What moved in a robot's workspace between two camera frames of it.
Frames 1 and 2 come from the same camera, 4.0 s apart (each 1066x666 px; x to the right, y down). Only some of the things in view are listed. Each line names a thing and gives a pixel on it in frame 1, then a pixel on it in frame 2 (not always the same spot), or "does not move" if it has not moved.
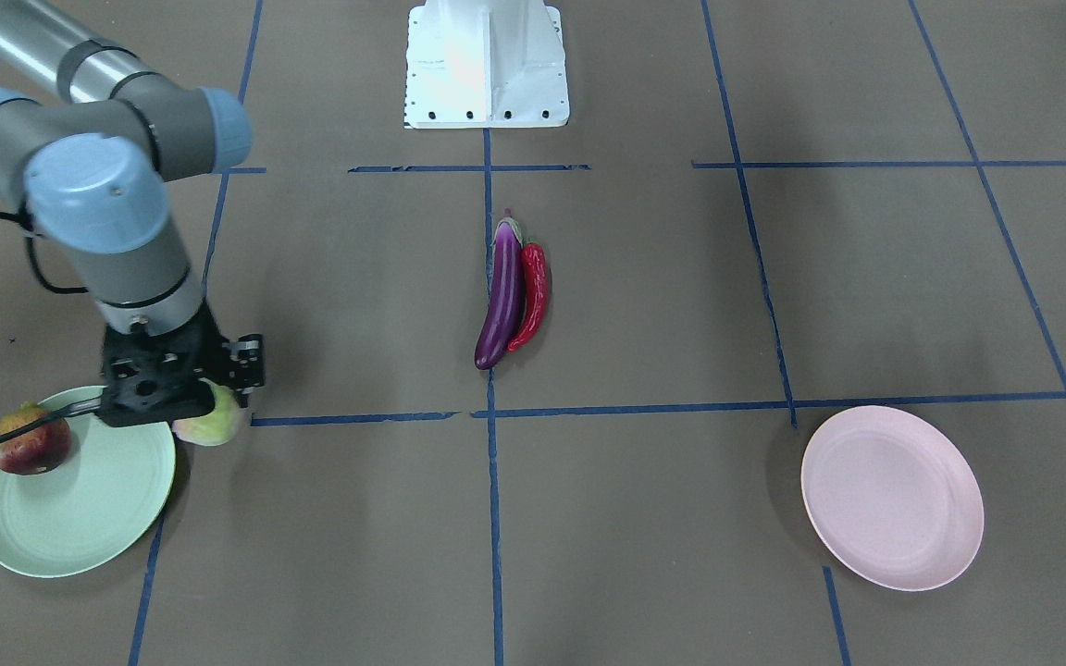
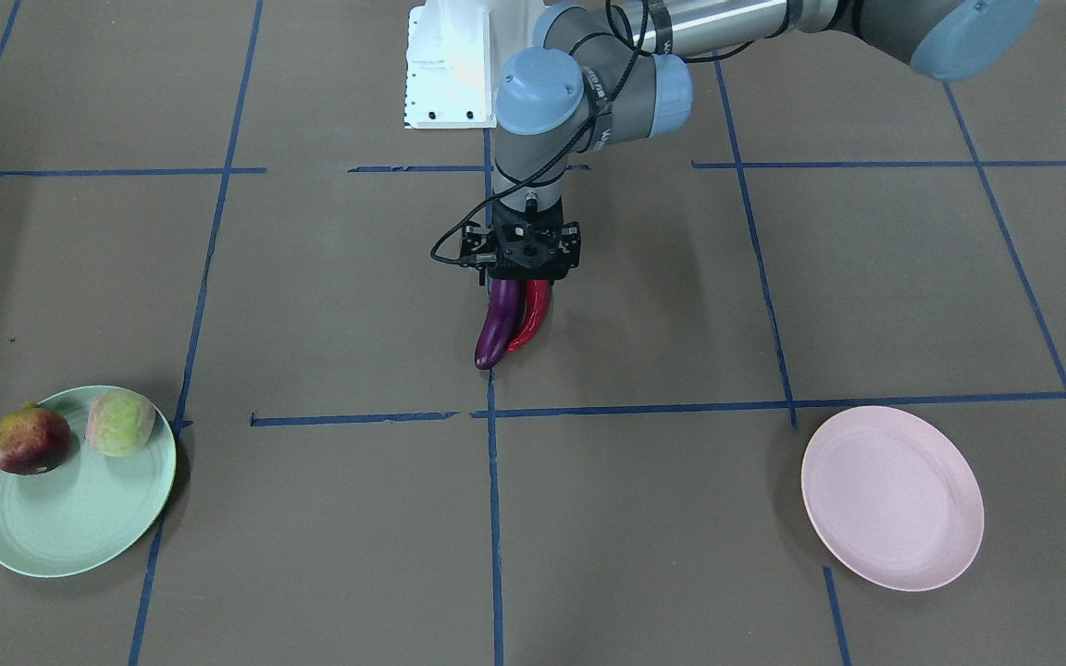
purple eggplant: (502, 314) does not move
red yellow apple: (37, 450) does not move
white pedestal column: (486, 64) does not move
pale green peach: (220, 425) to (118, 422)
